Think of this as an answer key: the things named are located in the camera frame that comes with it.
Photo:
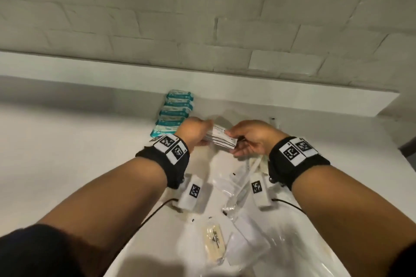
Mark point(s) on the large clear plastic bag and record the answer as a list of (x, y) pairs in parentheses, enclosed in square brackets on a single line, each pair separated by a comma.
[(292, 247)]

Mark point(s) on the dark sleeve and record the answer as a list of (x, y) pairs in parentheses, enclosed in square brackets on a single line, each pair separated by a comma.
[(404, 262), (35, 252)]

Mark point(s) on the white card in clear bag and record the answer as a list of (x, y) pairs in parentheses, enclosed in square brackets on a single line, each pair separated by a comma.
[(247, 241)]

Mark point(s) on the person's left forearm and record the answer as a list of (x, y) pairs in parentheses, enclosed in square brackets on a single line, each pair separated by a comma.
[(107, 202)]

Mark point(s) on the teal wipes packet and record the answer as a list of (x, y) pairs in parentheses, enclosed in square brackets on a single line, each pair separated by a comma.
[(167, 122), (174, 113), (162, 131), (180, 94), (178, 104)]

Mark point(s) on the person's left fingers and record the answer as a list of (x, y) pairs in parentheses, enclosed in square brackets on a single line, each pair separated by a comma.
[(204, 124)]

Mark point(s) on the small clear plastic bag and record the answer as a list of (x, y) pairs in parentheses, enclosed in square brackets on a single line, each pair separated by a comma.
[(232, 186)]

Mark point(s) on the stack of white packets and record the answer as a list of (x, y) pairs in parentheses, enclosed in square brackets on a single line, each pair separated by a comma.
[(221, 137)]

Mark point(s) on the person's right hand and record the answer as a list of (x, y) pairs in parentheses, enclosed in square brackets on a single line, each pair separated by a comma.
[(260, 137)]

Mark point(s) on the dark right sleeve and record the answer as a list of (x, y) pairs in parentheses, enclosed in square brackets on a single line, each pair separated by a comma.
[(404, 262)]

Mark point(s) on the person's right thumb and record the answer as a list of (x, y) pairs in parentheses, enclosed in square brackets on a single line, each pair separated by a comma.
[(236, 131)]

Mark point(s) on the white wrist camera with marker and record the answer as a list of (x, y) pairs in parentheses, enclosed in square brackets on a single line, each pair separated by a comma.
[(192, 194), (260, 190)]

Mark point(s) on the person's right forearm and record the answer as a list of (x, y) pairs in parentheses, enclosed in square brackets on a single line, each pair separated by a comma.
[(354, 215)]

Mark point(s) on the beige item in clear bag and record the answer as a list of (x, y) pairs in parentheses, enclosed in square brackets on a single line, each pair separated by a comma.
[(214, 242)]

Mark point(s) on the dark left sleeve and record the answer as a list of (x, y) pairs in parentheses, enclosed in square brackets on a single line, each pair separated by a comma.
[(35, 252)]

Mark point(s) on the black wristband with marker tags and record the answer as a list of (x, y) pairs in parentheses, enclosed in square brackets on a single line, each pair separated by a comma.
[(292, 160), (169, 160)]

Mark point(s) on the person's left hand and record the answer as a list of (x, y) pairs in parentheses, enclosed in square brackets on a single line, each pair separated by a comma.
[(190, 130)]

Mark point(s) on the small white tube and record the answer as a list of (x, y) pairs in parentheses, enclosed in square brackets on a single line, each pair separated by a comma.
[(274, 122)]

